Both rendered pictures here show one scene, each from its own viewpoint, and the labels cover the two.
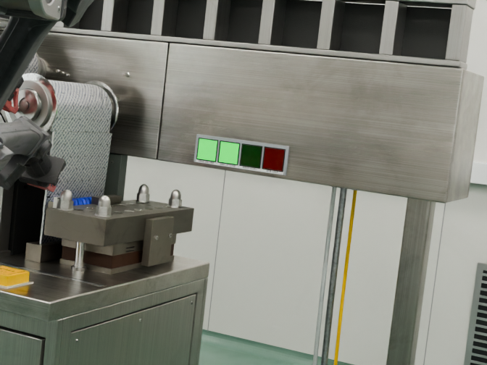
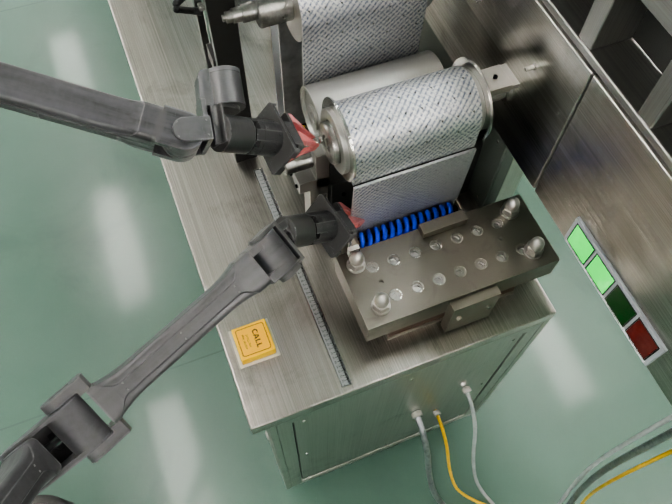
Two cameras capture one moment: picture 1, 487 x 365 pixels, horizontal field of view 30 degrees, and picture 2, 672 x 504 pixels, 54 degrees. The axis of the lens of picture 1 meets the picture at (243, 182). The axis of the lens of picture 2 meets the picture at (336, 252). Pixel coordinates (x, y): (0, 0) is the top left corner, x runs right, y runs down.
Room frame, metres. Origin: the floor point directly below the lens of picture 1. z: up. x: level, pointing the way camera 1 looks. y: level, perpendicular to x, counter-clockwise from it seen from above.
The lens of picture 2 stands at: (1.57, 0.04, 2.15)
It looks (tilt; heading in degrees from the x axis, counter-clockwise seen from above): 62 degrees down; 42
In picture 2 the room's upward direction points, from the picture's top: 2 degrees clockwise
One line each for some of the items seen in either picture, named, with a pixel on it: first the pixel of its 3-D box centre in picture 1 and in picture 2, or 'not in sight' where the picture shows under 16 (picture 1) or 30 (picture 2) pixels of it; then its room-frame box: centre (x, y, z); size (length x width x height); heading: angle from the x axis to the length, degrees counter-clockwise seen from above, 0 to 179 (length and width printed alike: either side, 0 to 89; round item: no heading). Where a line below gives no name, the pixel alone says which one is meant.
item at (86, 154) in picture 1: (78, 170); (409, 195); (2.16, 0.39, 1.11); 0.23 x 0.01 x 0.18; 155
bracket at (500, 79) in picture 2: not in sight; (497, 78); (2.35, 0.38, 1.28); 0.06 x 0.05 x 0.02; 155
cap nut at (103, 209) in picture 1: (103, 205); (381, 301); (1.99, 0.30, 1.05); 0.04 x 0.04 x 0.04
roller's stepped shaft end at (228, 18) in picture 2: not in sight; (239, 14); (2.11, 0.77, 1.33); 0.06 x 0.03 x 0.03; 155
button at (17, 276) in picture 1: (4, 276); (253, 341); (1.80, 0.46, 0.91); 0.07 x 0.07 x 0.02; 65
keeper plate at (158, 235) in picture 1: (159, 240); (470, 310); (2.13, 0.18, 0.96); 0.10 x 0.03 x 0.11; 155
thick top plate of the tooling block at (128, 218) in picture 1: (124, 220); (445, 265); (2.15, 0.27, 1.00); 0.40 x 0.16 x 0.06; 155
